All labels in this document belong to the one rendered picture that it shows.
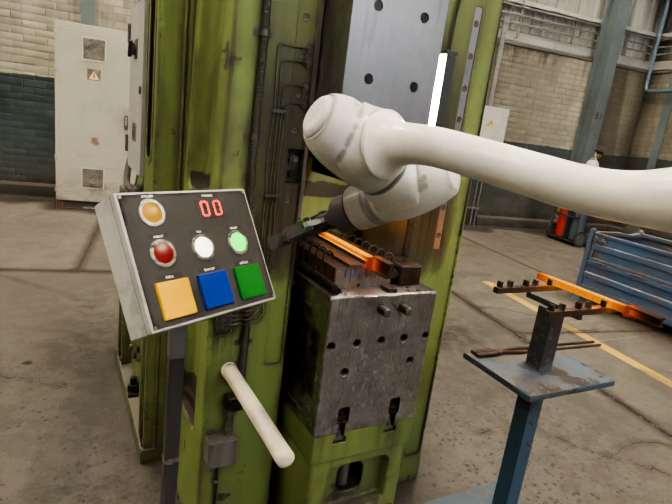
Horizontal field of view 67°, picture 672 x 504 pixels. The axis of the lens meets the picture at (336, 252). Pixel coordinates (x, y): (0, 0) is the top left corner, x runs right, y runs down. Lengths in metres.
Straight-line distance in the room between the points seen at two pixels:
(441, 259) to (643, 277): 3.47
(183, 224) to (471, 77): 1.11
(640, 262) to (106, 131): 5.79
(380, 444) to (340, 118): 1.26
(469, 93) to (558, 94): 7.90
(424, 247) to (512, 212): 7.69
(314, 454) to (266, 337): 0.38
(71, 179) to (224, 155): 5.47
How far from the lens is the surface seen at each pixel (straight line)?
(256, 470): 1.87
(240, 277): 1.16
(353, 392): 1.60
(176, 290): 1.05
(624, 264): 5.30
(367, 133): 0.73
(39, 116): 7.45
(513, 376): 1.75
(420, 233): 1.78
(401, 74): 1.48
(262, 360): 1.64
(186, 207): 1.13
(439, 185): 0.84
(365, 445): 1.75
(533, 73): 9.37
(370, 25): 1.43
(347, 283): 1.49
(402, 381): 1.69
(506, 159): 0.69
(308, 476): 1.72
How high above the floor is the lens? 1.38
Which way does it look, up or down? 14 degrees down
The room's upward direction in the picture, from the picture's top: 7 degrees clockwise
